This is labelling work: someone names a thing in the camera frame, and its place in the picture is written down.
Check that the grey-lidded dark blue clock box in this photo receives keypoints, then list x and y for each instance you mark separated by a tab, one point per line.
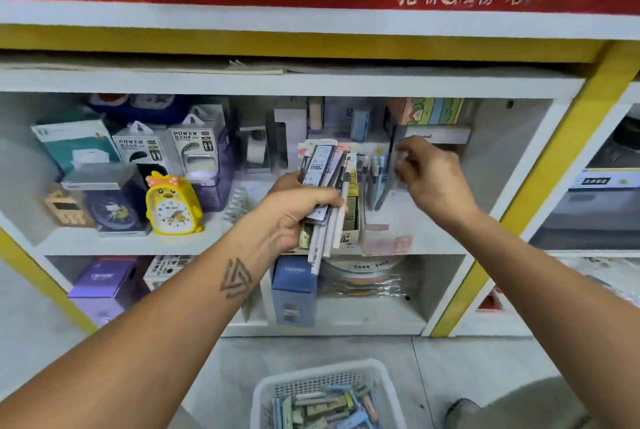
107	193

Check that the white box with yellow label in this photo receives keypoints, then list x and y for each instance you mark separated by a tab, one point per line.
605	178

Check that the grey carton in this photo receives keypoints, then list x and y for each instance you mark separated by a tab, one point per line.
590	218

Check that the lavender box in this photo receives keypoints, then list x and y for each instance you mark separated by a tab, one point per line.
97	311

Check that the white and yellow shelf unit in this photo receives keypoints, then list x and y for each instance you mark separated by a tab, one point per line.
320	83

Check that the dark blue boxes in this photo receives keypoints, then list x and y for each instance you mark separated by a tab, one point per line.
135	107

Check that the person's right hand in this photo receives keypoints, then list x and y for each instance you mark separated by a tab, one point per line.
440	183

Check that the blue box with grey print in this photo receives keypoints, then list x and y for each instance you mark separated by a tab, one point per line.
294	291

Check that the flat white box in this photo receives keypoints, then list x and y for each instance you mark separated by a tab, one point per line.
440	134

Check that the yellow duck alarm clock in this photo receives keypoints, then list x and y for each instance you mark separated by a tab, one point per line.
172	206

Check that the pile of small stationery packets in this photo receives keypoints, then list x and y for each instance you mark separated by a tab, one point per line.
330	406

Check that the person's right thumb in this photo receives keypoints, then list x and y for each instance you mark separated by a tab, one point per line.
404	176

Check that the row of pastel pens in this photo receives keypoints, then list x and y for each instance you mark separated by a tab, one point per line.
376	178

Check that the blue-grey box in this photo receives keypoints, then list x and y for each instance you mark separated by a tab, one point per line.
345	116

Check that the clear and white box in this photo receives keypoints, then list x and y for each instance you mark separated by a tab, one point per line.
255	148

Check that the teal and white box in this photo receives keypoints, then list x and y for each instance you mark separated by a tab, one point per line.
75	143

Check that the bundle of packed pens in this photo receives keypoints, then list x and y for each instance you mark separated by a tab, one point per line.
322	168

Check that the translucent purple box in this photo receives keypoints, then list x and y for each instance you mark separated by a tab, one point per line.
222	183

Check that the person's left hand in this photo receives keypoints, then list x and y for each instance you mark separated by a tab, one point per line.
285	216

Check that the white plastic basket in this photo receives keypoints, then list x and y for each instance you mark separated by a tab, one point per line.
320	373

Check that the white power bank box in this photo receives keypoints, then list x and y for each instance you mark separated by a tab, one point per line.
196	146
140	148

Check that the clear bag of round discs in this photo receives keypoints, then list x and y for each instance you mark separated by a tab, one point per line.
362	277

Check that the grey cardboard box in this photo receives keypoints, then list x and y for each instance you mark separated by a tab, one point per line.
290	136

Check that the flat cardboard sheets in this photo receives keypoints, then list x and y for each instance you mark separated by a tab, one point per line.
150	63

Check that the colourful cartoon print box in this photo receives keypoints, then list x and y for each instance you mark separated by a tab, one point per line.
427	111

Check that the person's right forearm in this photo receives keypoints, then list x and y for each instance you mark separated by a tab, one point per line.
550	293

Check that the pink pen display box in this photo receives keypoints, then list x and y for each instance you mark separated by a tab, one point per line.
387	241

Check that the white patterned box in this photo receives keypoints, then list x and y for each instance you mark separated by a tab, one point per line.
165	271

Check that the pink eraser block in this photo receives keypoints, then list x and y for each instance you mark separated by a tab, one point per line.
315	113

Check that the person's left thumb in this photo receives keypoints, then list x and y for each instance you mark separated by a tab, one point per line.
325	200

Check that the person's left forearm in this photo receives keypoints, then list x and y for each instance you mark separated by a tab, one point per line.
150	333

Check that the clear packet of small items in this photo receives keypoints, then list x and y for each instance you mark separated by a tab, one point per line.
239	206

